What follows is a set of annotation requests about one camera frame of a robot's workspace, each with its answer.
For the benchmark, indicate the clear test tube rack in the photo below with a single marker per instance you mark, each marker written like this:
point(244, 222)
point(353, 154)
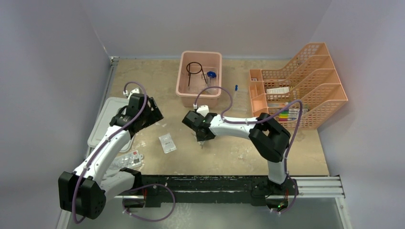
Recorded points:
point(240, 100)

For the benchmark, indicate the pink plastic bin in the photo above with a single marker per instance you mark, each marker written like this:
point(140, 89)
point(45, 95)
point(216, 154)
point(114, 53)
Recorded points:
point(210, 61)

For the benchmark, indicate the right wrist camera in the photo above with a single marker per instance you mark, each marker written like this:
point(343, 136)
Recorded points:
point(203, 110)

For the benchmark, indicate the aluminium frame rail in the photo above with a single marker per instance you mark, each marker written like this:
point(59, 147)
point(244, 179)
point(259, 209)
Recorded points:
point(308, 187)

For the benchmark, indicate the orange mesh file organizer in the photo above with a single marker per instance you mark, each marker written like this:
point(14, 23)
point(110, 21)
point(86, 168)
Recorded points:
point(311, 77)

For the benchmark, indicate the black wire tripod stand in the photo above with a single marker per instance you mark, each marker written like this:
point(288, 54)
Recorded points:
point(190, 72)

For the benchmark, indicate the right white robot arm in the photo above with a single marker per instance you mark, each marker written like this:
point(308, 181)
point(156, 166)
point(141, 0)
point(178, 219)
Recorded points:
point(269, 137)

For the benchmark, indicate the white clay triangle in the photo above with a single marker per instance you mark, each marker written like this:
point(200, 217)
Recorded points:
point(200, 143)

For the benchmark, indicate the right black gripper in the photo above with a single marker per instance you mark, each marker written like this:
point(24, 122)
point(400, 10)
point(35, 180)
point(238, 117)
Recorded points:
point(201, 138)

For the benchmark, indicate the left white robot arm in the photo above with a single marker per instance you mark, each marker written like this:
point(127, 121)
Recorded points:
point(85, 191)

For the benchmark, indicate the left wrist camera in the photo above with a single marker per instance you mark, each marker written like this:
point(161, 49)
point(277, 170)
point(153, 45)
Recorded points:
point(128, 94)

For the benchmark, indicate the spatula with blue clip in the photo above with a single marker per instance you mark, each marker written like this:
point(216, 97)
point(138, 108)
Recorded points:
point(212, 78)

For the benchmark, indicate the white box in organizer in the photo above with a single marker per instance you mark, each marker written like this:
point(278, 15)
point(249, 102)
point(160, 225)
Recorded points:
point(279, 90)

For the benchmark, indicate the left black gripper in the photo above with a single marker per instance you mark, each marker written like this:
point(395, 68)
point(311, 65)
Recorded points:
point(154, 115)

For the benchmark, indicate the blister pack with label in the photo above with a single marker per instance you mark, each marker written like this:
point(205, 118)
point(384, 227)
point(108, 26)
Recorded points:
point(128, 160)

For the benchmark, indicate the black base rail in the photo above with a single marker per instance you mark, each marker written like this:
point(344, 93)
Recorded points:
point(256, 190)

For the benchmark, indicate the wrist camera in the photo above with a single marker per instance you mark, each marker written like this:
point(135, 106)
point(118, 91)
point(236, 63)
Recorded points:
point(203, 110)
point(128, 94)

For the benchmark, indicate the clear glass beaker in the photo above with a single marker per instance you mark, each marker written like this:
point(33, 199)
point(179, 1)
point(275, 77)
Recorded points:
point(212, 90)

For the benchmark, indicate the coloured marker pack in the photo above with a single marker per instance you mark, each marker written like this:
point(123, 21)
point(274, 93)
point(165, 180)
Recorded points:
point(289, 115)

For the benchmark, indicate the small white packet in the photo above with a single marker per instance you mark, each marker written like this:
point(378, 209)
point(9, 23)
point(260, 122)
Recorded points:
point(167, 143)

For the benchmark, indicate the white plastic bin lid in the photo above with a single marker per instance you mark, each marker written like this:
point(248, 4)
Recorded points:
point(109, 110)

